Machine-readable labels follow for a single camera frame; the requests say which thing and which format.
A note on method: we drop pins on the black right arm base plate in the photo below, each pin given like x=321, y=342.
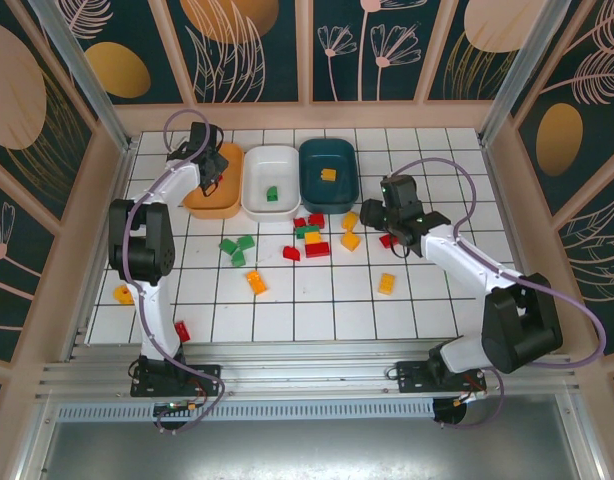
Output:
x=412, y=375

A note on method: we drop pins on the green lego brick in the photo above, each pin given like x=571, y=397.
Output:
x=302, y=232
x=272, y=195
x=246, y=242
x=237, y=258
x=229, y=245

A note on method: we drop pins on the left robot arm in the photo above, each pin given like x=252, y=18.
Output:
x=142, y=250

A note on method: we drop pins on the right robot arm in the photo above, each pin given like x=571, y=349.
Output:
x=522, y=325

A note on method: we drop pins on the aluminium frame post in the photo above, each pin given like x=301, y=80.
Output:
x=78, y=65
x=525, y=65

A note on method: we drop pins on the white plastic container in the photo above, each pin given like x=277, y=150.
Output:
x=272, y=165

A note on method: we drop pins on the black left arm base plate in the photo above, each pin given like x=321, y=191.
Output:
x=207, y=377

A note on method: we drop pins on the aluminium side rail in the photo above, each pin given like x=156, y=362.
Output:
x=122, y=175
x=494, y=175

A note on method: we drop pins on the orange plastic container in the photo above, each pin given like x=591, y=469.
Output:
x=222, y=200

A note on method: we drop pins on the grey metal sheet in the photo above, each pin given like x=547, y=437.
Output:
x=307, y=450

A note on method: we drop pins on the teal plastic container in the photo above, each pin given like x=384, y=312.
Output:
x=337, y=195

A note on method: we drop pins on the aluminium mounting rail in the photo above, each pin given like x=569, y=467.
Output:
x=307, y=372

